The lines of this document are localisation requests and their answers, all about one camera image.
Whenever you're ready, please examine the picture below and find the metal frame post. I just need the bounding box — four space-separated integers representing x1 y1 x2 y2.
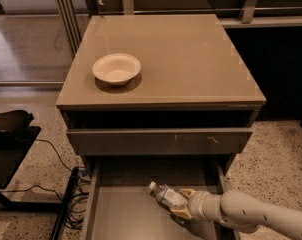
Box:
56 0 81 55

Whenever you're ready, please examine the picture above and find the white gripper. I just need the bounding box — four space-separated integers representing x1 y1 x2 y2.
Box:
170 189 209 221

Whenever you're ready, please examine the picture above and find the black side table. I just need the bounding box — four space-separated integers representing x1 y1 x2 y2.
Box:
0 110 61 213

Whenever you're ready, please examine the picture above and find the blue plastic bottle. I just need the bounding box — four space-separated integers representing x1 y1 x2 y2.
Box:
149 182 187 208

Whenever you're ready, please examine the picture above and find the open middle grey drawer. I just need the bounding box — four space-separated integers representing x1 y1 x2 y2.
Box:
81 160 240 240

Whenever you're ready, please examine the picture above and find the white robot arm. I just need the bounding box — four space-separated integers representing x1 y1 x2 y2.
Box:
171 189 302 240

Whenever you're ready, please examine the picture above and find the white bowl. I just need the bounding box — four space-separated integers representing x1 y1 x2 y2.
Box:
92 53 141 86

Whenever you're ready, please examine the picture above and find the top grey drawer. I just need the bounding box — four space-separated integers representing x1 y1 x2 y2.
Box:
67 128 252 156

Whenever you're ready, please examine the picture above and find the grey drawer cabinet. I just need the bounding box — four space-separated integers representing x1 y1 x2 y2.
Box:
55 14 267 240

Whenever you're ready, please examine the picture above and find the black power strip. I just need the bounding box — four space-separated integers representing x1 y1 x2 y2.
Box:
49 167 79 240

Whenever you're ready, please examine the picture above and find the metal bracket right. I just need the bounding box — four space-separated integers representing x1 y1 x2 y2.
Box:
239 0 258 24

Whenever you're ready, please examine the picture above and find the black cable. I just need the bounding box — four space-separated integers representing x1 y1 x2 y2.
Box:
35 138 74 172

